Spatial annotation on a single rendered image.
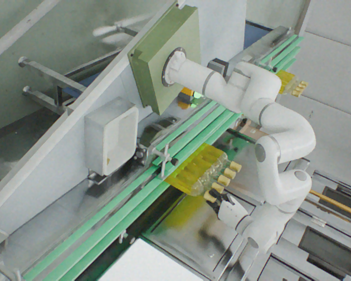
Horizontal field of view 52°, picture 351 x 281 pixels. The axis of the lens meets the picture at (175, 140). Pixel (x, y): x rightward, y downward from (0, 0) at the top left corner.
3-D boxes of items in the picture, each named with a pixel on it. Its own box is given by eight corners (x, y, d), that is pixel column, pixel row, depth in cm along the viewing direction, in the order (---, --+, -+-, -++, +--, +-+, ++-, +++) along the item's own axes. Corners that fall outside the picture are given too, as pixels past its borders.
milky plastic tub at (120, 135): (86, 167, 130) (104, 178, 127) (84, 116, 116) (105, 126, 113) (117, 144, 142) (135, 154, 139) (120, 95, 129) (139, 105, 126)
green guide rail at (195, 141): (152, 163, 145) (168, 172, 142) (152, 161, 145) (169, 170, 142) (290, 44, 269) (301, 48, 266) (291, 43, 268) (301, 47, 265)
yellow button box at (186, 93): (176, 95, 170) (190, 101, 167) (179, 81, 165) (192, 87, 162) (184, 90, 175) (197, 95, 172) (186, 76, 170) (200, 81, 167)
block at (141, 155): (131, 160, 144) (145, 168, 142) (132, 141, 138) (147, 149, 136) (136, 155, 147) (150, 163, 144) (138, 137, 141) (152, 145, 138)
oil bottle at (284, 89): (254, 83, 229) (296, 101, 219) (256, 76, 226) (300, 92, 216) (257, 81, 233) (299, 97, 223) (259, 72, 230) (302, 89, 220)
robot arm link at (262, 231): (282, 184, 115) (263, 219, 131) (257, 205, 109) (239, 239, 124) (304, 203, 112) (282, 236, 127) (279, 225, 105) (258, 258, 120)
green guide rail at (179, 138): (154, 149, 141) (170, 158, 138) (154, 147, 140) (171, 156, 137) (293, 35, 264) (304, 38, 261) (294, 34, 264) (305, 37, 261)
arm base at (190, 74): (158, 66, 125) (196, 83, 120) (178, 39, 128) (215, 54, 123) (168, 88, 140) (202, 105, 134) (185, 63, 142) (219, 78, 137)
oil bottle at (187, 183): (152, 175, 152) (195, 199, 144) (153, 165, 149) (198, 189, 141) (160, 168, 156) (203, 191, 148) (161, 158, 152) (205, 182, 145)
